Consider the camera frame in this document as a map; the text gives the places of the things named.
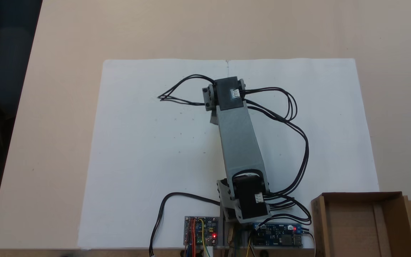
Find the long black power cable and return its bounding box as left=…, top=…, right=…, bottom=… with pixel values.
left=149, top=192, right=221, bottom=257

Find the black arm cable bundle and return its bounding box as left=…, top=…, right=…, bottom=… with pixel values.
left=242, top=87, right=312, bottom=225

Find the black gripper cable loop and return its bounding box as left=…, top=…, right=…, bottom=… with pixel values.
left=157, top=74, right=216, bottom=106

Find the blue circuit board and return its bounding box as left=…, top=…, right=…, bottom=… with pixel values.
left=251, top=222, right=304, bottom=248

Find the circuit board with coloured wires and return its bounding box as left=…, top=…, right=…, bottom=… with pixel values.
left=183, top=216, right=219, bottom=257

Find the brown cardboard box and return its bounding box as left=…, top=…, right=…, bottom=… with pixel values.
left=311, top=192, right=411, bottom=257

